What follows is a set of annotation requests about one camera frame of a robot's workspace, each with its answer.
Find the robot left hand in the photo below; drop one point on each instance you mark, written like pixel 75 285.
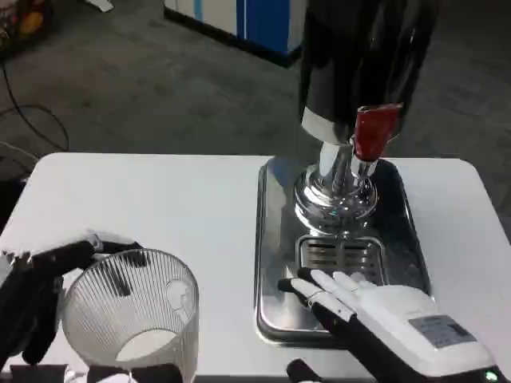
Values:
pixel 28 303

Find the slotted steel drip grid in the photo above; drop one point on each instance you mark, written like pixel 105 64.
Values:
pixel 339 253

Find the steel drip tray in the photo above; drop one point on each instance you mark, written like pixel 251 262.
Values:
pixel 275 239

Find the clear ribbed glass cup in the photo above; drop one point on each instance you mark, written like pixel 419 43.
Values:
pixel 131 319

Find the colourful dark box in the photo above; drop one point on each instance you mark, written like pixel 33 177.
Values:
pixel 24 24

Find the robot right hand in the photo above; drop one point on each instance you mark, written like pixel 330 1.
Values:
pixel 403 319

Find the blue and white cabinet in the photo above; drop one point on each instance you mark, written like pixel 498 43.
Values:
pixel 247 20

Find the black drink dispenser chrome base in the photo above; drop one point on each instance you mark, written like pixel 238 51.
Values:
pixel 351 60

